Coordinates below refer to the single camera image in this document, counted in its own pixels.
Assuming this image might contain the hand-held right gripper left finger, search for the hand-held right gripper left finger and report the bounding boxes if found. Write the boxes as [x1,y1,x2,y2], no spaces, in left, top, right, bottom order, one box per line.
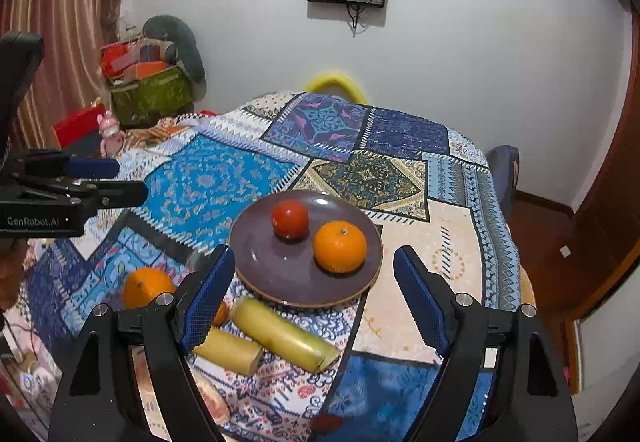
[47,245,236,442]

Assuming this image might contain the pink toy figure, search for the pink toy figure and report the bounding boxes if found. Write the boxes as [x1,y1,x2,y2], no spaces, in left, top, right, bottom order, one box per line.
[99,111,125,158]

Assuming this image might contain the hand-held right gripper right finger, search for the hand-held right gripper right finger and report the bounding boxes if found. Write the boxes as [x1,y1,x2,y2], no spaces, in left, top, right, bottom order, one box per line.
[392,245,578,442]

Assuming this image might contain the dark blue chair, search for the dark blue chair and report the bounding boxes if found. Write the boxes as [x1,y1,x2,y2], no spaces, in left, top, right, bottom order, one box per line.
[486,145,522,223]

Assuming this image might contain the red and orange boxes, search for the red and orange boxes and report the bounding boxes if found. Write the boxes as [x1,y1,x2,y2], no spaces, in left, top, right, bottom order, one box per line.
[100,38,171,79]

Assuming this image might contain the grey plush toy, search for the grey plush toy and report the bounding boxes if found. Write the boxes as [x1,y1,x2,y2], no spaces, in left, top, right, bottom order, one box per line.
[142,15,207,84]

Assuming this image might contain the long yellow sugarcane piece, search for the long yellow sugarcane piece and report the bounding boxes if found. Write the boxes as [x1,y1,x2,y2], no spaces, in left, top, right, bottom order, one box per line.
[229,297,341,374]

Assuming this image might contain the black cable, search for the black cable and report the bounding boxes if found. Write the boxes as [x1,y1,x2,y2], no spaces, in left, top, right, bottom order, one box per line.
[346,4,368,37]

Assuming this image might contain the green storage box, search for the green storage box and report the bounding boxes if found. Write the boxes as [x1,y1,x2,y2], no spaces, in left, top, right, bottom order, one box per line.
[109,66,195,125]

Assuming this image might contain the striped curtain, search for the striped curtain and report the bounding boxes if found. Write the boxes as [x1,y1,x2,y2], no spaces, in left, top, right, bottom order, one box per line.
[0,0,146,148]

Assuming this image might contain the blue patchwork tablecloth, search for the blue patchwork tablecloth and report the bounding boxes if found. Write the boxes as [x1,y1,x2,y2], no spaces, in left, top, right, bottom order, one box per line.
[15,92,525,442]

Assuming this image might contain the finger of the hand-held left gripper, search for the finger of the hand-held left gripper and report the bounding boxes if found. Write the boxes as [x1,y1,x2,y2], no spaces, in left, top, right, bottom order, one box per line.
[75,179,150,213]
[62,157,121,178]

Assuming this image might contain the short yellow sugarcane piece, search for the short yellow sugarcane piece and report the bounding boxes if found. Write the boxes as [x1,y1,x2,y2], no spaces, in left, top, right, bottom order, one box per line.
[192,326,265,377]

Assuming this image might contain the red box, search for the red box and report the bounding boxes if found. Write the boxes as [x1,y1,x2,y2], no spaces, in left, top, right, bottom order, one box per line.
[52,106,108,150]

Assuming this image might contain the peeled pomelo segment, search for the peeled pomelo segment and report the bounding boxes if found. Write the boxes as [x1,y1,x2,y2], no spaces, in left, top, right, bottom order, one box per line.
[192,372,231,426]

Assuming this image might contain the wooden door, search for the wooden door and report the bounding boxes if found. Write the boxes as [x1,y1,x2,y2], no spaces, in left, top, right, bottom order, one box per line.
[565,0,640,323]

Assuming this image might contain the red tomato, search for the red tomato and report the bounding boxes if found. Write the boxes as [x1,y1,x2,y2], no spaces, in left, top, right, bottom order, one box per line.
[271,199,310,240]

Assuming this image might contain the yellow chair back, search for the yellow chair back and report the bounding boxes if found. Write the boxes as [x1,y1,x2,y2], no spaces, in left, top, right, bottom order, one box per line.
[305,70,368,101]

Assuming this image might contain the brown round plate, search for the brown round plate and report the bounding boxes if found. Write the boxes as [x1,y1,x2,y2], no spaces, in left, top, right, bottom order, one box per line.
[227,189,384,309]

